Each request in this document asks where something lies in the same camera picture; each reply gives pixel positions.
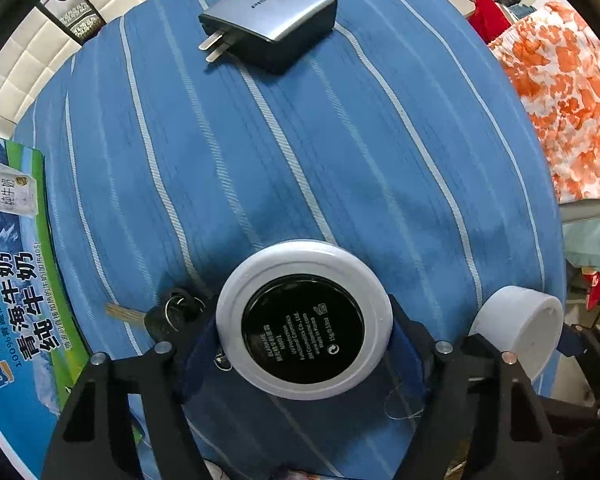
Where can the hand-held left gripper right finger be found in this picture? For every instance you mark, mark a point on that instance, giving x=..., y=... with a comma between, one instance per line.
x=406, y=360

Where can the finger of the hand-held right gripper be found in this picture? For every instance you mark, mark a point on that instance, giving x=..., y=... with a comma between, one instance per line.
x=574, y=339
x=575, y=417

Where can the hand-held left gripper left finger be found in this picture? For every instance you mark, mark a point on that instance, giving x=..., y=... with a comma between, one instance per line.
x=195, y=365

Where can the black key with rings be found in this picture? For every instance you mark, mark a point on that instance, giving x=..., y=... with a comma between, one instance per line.
x=160, y=325

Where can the white round cosmetic compact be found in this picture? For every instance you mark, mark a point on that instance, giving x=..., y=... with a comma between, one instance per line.
x=300, y=330

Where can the blue cardboard box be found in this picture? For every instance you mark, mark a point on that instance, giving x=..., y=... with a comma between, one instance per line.
x=20, y=310

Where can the grey plug charger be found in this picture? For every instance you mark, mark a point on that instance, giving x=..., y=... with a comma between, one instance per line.
x=280, y=15

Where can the teal cloth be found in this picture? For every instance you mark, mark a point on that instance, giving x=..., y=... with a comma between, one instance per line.
x=592, y=237

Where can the orange floral blanket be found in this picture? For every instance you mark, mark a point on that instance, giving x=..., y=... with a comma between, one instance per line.
x=560, y=90

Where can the red cloth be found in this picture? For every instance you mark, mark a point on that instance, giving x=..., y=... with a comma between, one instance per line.
x=487, y=17

